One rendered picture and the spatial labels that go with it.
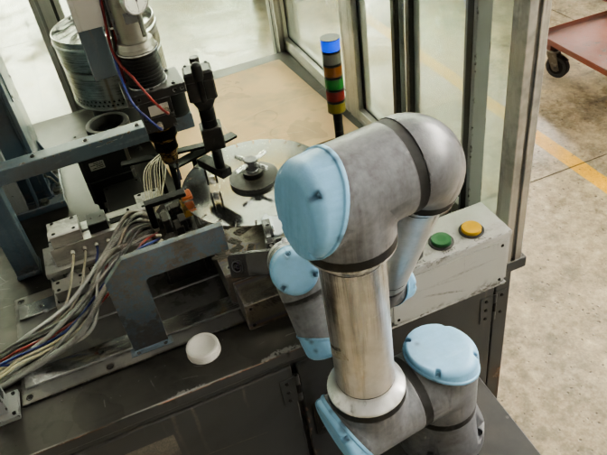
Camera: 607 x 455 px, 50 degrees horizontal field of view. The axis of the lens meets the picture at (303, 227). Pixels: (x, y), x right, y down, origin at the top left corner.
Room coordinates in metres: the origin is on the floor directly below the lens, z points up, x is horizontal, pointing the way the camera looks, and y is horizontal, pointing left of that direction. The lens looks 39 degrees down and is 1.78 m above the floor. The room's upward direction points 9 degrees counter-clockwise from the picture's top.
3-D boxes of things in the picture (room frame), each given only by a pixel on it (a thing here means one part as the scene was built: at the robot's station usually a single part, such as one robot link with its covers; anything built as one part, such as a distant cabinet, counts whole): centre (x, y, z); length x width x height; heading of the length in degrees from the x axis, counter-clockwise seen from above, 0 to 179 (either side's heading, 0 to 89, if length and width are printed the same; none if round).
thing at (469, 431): (0.64, -0.18, 0.80); 0.15 x 0.15 x 0.10
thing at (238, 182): (1.21, 0.09, 0.96); 0.11 x 0.11 x 0.03
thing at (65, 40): (1.89, 0.48, 0.93); 0.31 x 0.31 x 0.36
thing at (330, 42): (1.42, -0.13, 1.14); 0.05 x 0.04 x 0.03; 17
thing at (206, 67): (1.16, 0.15, 1.17); 0.06 x 0.05 x 0.20; 98
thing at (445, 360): (0.64, -0.17, 0.91); 0.13 x 0.12 x 0.14; 114
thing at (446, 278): (0.97, -0.26, 0.82); 0.28 x 0.11 x 0.15; 107
